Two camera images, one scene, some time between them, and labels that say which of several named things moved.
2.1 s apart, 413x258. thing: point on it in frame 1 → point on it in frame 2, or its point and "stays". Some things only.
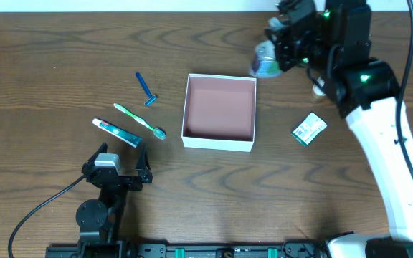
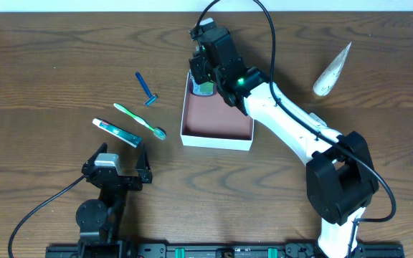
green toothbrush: [158, 132] stays
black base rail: [117, 249] stays
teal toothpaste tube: [117, 132] stays
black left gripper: [121, 180] stays
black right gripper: [285, 48] → [198, 67]
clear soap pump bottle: [266, 63] → [207, 89]
